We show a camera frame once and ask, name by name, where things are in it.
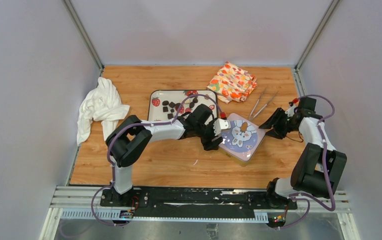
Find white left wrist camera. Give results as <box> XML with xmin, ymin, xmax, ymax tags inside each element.
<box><xmin>213</xmin><ymin>118</ymin><xmax>231</xmax><ymax>136</ymax></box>

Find yellow tin box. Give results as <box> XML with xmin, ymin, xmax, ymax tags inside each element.
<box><xmin>219</xmin><ymin>145</ymin><xmax>258</xmax><ymax>167</ymax></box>

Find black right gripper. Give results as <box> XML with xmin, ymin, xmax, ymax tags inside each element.
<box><xmin>258</xmin><ymin>107</ymin><xmax>297</xmax><ymax>140</ymax></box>

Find metal tongs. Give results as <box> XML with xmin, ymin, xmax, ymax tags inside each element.
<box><xmin>248</xmin><ymin>86</ymin><xmax>280</xmax><ymax>120</ymax></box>

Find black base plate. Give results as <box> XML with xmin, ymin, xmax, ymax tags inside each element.
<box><xmin>99</xmin><ymin>186</ymin><xmax>297</xmax><ymax>219</ymax></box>

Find white cloth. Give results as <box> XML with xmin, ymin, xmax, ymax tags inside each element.
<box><xmin>76</xmin><ymin>77</ymin><xmax>130</xmax><ymax>145</ymax></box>

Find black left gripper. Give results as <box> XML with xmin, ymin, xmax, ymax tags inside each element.
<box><xmin>194</xmin><ymin>118</ymin><xmax>223</xmax><ymax>151</ymax></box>

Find silver tin lid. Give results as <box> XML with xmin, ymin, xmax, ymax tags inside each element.
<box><xmin>219</xmin><ymin>113</ymin><xmax>266</xmax><ymax>149</ymax></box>

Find strawberry print tray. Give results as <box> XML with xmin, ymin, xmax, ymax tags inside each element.
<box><xmin>147</xmin><ymin>89</ymin><xmax>219</xmax><ymax>122</ymax></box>

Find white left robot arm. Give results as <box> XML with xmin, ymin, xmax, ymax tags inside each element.
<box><xmin>105</xmin><ymin>104</ymin><xmax>231</xmax><ymax>207</ymax></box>

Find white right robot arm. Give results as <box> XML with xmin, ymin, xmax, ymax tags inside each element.
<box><xmin>259</xmin><ymin>94</ymin><xmax>347</xmax><ymax>209</ymax></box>

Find orange floral cloth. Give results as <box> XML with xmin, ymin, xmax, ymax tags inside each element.
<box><xmin>206</xmin><ymin>61</ymin><xmax>258</xmax><ymax>104</ymax></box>

